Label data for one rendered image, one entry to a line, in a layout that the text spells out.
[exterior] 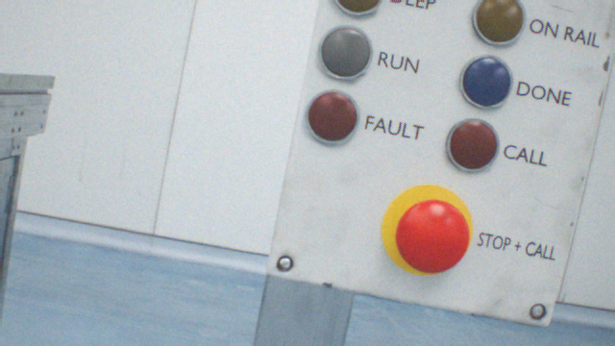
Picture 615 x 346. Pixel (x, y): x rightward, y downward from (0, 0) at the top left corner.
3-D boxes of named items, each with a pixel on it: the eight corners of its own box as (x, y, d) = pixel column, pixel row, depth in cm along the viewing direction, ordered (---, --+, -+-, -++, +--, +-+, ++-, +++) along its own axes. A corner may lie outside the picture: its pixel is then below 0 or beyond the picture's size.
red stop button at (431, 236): (463, 283, 41) (479, 210, 41) (390, 269, 41) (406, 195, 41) (449, 264, 46) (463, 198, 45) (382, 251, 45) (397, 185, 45)
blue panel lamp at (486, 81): (507, 111, 42) (517, 61, 42) (459, 101, 42) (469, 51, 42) (504, 111, 43) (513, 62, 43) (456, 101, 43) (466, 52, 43)
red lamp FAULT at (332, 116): (353, 146, 42) (362, 96, 42) (303, 136, 42) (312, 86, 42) (352, 145, 43) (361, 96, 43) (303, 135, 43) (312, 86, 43)
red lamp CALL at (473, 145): (493, 175, 43) (504, 126, 42) (445, 165, 43) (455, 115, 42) (490, 173, 43) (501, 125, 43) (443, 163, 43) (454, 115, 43)
